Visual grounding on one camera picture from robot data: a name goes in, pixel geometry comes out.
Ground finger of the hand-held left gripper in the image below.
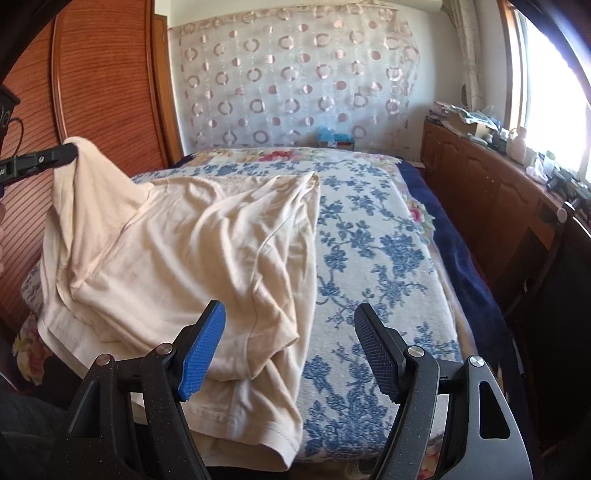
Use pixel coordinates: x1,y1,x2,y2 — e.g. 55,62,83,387
0,142,79,182

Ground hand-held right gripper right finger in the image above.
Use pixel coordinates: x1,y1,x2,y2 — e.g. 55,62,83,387
353,302,534,480

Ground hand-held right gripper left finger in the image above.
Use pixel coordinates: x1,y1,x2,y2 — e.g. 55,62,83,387
62,299,227,480

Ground beige printed t-shirt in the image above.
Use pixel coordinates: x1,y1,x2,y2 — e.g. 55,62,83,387
37,136,322,470

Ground wooden headboard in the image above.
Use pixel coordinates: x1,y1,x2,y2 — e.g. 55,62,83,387
0,0,184,333

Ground blue floral blanket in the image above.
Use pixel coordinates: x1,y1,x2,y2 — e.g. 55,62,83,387
11,147,463,480

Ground dark pants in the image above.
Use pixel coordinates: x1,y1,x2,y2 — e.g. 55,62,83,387
0,376,88,480

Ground wooden cabinet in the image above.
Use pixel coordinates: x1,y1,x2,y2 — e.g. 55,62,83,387
419,114,591,324

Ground dark furniture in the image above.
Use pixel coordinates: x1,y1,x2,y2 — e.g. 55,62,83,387
505,196,591,467

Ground blue box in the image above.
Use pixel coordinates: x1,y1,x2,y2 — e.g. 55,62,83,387
316,125,356,151

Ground white plastic bottle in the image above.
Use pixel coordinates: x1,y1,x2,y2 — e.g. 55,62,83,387
507,126,530,165

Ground sheer curtain with circles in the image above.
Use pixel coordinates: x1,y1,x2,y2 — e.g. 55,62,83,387
167,4,422,161

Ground window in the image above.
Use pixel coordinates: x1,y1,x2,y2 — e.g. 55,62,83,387
502,0,591,178

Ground black cable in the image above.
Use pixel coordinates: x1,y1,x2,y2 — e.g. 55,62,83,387
8,117,25,158

